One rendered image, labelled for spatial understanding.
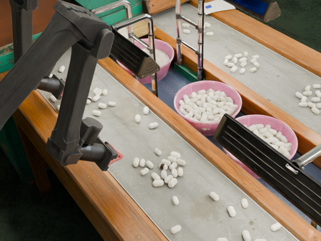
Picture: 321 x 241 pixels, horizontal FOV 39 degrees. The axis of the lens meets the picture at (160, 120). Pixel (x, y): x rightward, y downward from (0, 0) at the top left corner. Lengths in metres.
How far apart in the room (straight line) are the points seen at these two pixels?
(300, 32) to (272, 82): 1.90
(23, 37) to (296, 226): 1.03
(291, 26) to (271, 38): 1.71
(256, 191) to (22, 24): 0.91
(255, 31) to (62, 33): 1.41
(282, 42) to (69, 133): 1.26
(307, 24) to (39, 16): 2.44
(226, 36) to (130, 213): 1.13
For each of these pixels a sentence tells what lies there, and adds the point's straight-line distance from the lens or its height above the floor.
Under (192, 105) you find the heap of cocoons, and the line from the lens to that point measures 1.80.
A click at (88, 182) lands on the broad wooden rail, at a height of 0.76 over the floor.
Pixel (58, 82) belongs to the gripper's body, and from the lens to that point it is 1.79.
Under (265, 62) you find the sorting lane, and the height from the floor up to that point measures 0.74.
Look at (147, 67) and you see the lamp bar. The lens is 1.43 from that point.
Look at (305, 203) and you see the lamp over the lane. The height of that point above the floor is 1.07.
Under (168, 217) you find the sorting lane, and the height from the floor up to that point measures 0.74.
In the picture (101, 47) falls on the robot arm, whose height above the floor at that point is 1.35.
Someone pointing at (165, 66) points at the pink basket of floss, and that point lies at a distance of 2.01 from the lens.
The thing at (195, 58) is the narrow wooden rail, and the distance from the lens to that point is 2.03.
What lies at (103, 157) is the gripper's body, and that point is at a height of 0.92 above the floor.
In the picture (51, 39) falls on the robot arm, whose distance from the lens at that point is 0.97.
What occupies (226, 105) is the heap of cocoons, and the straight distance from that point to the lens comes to 1.80.
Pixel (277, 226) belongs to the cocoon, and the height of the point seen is 0.76.
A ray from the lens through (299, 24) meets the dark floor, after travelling 3.92.
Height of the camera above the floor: 1.88
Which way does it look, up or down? 41 degrees down
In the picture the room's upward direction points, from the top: 4 degrees counter-clockwise
